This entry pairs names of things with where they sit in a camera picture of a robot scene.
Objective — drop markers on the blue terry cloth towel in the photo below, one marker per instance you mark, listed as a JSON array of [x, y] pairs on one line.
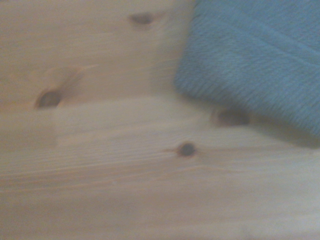
[[250, 62]]

